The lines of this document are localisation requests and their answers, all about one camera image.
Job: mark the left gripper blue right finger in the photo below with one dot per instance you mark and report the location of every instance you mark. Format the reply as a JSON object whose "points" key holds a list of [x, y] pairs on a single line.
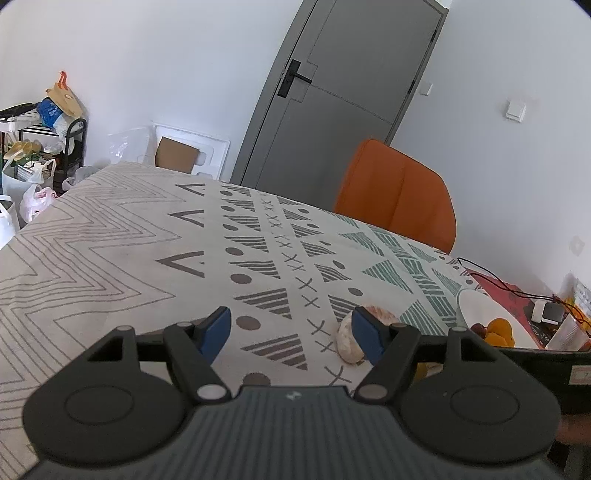
{"points": [[392, 352]]}

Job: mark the white plate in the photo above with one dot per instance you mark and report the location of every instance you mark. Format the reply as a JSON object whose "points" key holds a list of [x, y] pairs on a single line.
{"points": [[477, 307]]}

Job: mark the black door handle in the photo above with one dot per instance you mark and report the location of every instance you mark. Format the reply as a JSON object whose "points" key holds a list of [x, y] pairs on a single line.
{"points": [[289, 77]]}

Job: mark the person's right hand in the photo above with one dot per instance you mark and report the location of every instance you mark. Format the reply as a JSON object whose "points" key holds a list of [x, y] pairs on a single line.
{"points": [[575, 430]]}

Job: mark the patterned tablecloth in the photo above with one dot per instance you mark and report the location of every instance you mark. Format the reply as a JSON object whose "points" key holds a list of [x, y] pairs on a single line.
{"points": [[146, 247]]}

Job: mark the peeled pomelo piece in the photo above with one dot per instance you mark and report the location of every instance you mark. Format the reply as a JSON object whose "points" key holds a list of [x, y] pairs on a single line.
{"points": [[348, 349]]}

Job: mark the red orange cat mat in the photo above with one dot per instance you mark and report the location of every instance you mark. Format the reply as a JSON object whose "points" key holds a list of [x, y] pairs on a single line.
{"points": [[521, 308]]}

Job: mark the brown paper bag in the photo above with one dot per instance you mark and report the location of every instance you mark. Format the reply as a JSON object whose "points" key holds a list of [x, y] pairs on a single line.
{"points": [[64, 98]]}

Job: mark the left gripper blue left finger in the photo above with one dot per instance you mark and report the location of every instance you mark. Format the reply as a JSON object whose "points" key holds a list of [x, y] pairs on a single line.
{"points": [[192, 348]]}

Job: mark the white power adapter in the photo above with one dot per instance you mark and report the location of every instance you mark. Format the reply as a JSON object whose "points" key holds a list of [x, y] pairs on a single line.
{"points": [[548, 312]]}

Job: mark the small white door switch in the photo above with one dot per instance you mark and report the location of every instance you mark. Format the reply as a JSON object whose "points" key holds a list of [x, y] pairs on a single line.
{"points": [[426, 88]]}

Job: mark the orange chair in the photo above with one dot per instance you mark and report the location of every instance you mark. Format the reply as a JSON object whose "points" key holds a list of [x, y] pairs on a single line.
{"points": [[388, 189]]}

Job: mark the red white plastic bag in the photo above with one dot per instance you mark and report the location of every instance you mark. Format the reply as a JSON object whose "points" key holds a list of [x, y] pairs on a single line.
{"points": [[35, 200]]}

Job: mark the white styrofoam packaging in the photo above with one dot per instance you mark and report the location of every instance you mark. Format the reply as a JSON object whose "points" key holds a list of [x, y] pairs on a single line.
{"points": [[212, 151]]}

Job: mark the grey door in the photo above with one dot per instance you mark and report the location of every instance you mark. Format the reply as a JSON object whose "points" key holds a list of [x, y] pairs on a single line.
{"points": [[365, 60]]}

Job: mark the white light switch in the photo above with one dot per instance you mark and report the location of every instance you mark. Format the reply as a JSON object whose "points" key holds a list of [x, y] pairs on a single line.
{"points": [[516, 111]]}

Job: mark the orange mandarin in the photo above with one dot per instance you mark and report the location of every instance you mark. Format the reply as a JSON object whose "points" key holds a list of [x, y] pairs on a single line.
{"points": [[501, 327], [497, 340]]}

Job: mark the brown cardboard piece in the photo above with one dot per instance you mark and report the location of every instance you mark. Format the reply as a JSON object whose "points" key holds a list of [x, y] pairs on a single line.
{"points": [[173, 155]]}

